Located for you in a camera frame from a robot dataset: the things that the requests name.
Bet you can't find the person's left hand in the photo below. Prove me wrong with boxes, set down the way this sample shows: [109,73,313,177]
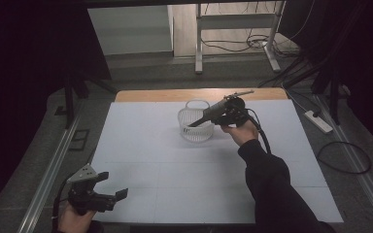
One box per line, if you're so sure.
[57,202,97,233]

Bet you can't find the metal floor rail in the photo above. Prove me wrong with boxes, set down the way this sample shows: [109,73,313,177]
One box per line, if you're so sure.
[314,93,373,233]
[17,106,83,233]

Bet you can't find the white power strip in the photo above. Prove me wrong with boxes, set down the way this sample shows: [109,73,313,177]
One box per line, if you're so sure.
[303,110,334,135]

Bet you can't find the white desk frame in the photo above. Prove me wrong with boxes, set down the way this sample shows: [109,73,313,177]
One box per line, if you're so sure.
[194,0,287,75]

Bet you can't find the white plastic basket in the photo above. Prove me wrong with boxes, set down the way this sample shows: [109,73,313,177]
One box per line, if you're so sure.
[178,99,216,144]

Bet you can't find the person's right hand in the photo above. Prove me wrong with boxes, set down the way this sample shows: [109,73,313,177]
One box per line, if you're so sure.
[220,119,260,148]

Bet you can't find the grey panel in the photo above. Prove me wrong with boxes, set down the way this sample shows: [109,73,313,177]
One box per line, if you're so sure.
[86,4,175,56]

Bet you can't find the tangle of black cables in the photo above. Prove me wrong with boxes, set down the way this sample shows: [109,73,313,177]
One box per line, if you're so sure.
[200,28,302,60]

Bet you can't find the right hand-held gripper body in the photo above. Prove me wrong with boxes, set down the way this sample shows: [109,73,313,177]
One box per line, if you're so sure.
[214,89,255,128]

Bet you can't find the black floor cable loop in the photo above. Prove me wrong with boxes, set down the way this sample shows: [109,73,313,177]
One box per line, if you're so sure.
[316,141,373,176]

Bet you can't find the black stand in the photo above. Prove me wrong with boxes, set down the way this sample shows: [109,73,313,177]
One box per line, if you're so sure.
[310,62,352,126]
[53,72,119,130]

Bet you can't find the white table cover board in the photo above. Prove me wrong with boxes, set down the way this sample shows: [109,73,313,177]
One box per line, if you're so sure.
[90,98,344,225]

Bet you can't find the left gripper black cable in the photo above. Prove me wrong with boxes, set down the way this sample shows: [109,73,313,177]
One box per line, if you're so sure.
[51,176,76,232]

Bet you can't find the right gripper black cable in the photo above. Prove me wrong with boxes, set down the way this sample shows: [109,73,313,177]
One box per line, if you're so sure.
[246,108,272,154]

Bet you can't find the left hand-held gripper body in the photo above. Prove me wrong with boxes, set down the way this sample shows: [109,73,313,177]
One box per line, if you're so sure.
[66,163,118,216]

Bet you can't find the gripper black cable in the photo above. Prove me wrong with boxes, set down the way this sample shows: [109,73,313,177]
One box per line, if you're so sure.
[246,108,272,154]
[51,176,76,232]

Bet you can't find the black curtain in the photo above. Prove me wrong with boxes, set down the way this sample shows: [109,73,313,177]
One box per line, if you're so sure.
[277,0,373,153]
[0,0,113,224]

